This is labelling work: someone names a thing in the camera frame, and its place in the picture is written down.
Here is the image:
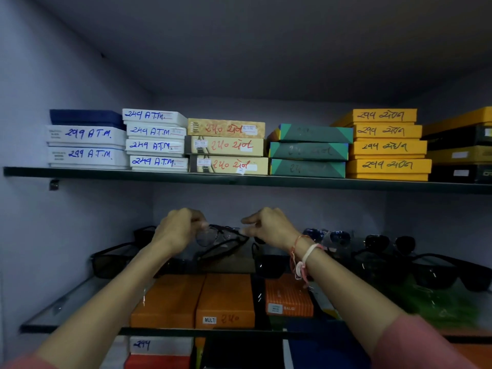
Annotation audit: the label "person's left hand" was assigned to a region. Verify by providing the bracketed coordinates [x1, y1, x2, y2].
[151, 208, 210, 258]

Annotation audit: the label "person's right hand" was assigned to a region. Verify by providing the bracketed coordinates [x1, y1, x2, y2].
[239, 207, 303, 253]

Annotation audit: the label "black thin-frame eyeglasses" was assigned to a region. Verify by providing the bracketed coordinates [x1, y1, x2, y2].
[195, 224, 251, 262]

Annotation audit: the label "person's right forearm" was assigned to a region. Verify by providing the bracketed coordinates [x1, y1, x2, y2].
[289, 236, 406, 358]

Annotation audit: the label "person's left forearm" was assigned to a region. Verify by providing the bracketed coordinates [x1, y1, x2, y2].
[33, 240, 176, 369]

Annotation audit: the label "black square sunglasses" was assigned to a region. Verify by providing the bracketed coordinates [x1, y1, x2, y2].
[251, 242, 293, 280]

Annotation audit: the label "glass shelf with boxes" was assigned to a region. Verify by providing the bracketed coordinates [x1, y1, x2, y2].
[3, 167, 492, 196]

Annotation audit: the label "white wrist band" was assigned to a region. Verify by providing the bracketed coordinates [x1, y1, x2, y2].
[295, 243, 326, 284]

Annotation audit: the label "beige patterned flat box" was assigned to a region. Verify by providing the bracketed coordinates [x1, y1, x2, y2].
[185, 135, 267, 157]
[187, 118, 266, 139]
[189, 155, 269, 176]

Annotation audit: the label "orange box with label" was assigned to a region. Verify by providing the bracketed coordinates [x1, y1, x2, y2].
[195, 273, 256, 330]

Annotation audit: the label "small white flat box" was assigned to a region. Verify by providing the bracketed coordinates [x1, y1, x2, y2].
[122, 108, 188, 128]
[129, 155, 189, 172]
[125, 138, 185, 156]
[126, 122, 188, 140]

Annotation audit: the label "orange striped box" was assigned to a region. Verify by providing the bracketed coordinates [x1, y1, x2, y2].
[265, 273, 314, 318]

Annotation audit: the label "plain orange box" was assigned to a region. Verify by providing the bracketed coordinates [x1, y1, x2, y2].
[130, 274, 207, 329]

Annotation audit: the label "teal flat box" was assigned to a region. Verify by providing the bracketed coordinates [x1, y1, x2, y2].
[268, 141, 350, 162]
[269, 158, 347, 179]
[268, 124, 354, 144]

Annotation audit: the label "blue-lens aviator sunglasses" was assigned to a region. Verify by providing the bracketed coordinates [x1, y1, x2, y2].
[302, 228, 352, 249]

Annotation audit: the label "white box with writing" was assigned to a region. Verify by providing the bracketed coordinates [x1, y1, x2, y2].
[129, 336, 194, 356]

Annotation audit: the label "large white flat box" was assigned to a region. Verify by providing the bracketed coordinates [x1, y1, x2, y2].
[46, 125, 128, 148]
[47, 146, 130, 169]

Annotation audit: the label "dark-lens aviator sunglasses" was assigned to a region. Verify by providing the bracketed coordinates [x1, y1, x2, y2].
[363, 234, 417, 257]

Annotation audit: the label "glass shelf with sunglasses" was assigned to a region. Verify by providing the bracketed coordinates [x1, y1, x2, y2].
[19, 273, 492, 340]

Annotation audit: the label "yellow flat box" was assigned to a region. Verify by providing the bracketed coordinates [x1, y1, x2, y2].
[348, 139, 428, 160]
[331, 108, 418, 127]
[345, 158, 433, 182]
[352, 124, 423, 141]

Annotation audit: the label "dark blue flat box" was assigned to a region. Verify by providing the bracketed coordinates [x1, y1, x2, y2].
[49, 109, 126, 130]

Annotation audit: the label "pink shirt sleeve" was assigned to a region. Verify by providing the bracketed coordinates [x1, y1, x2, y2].
[370, 314, 480, 369]
[0, 353, 59, 369]

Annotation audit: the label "green patterned box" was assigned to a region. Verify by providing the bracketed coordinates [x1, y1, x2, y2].
[386, 278, 479, 330]

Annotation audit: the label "black wraparound sunglasses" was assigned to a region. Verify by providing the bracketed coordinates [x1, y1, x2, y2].
[408, 253, 492, 293]

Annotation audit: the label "black long box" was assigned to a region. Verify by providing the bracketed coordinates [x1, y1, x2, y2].
[422, 125, 492, 152]
[428, 163, 492, 185]

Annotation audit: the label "dark yellow long box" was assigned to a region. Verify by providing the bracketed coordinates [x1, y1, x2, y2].
[422, 106, 492, 137]
[426, 145, 492, 164]

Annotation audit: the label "orange thread bracelet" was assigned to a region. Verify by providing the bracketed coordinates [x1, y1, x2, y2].
[289, 234, 313, 282]

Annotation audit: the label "black wide-frame sunglasses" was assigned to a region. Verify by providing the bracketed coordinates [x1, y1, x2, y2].
[91, 242, 155, 280]

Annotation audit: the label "black thick-frame sunglasses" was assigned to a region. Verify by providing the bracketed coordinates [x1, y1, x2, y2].
[338, 248, 414, 286]

